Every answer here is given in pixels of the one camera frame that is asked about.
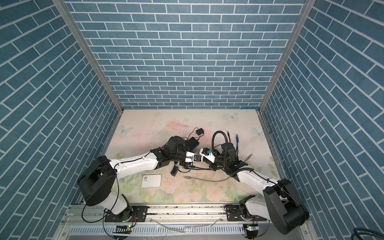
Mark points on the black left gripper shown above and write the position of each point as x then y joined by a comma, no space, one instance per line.
184,148

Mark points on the black network switch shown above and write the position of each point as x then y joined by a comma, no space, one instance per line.
191,144

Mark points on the black power adapter with cable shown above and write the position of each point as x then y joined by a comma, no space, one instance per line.
187,167

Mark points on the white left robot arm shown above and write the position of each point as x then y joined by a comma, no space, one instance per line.
97,181

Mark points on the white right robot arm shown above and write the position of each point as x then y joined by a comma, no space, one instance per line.
281,205

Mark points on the white flat box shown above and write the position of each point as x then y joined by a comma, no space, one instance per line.
151,181

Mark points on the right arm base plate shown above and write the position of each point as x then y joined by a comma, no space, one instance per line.
236,213

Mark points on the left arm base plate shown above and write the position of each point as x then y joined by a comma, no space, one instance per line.
132,214

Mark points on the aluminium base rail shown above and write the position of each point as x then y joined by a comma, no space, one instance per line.
174,222

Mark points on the aluminium corner post right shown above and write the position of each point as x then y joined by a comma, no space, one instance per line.
304,14

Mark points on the aluminium corner post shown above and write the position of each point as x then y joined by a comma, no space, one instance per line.
304,14
76,32

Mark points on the aluminium corner post left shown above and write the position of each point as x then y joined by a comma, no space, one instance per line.
76,32

